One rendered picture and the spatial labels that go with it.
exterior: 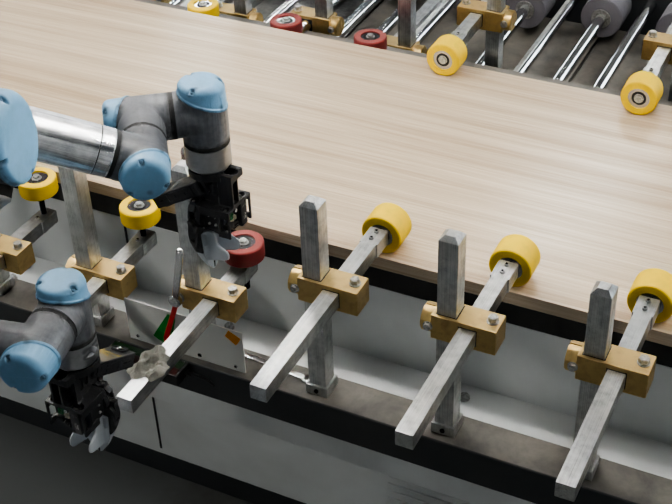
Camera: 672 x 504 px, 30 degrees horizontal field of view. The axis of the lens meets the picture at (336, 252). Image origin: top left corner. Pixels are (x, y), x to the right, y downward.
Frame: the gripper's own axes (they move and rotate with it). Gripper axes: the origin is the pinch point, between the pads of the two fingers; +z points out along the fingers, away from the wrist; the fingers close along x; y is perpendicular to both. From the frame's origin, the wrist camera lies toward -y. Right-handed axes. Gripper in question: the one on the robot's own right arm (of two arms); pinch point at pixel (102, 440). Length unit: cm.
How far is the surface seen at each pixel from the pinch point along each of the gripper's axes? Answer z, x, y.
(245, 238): -8.8, 0.3, -49.1
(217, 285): -4.6, -0.3, -38.9
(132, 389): -3.4, 0.1, -9.6
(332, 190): -8, 8, -72
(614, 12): -1, 33, -185
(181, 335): -3.5, 0.4, -25.0
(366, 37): -9, -14, -134
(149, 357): -3.7, -1.4, -17.4
